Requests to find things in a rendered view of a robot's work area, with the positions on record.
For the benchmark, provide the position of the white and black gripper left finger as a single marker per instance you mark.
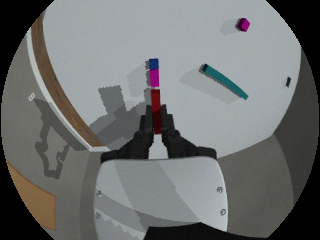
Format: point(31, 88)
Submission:
point(135, 148)

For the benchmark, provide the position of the turquoise rod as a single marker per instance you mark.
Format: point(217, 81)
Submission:
point(217, 75)

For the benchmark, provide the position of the small magenta block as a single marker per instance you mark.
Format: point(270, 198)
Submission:
point(243, 24)
point(154, 77)

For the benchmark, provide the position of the small blue cube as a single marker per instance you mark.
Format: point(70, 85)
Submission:
point(154, 63)

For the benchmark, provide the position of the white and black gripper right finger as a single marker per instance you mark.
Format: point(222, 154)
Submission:
point(176, 145)

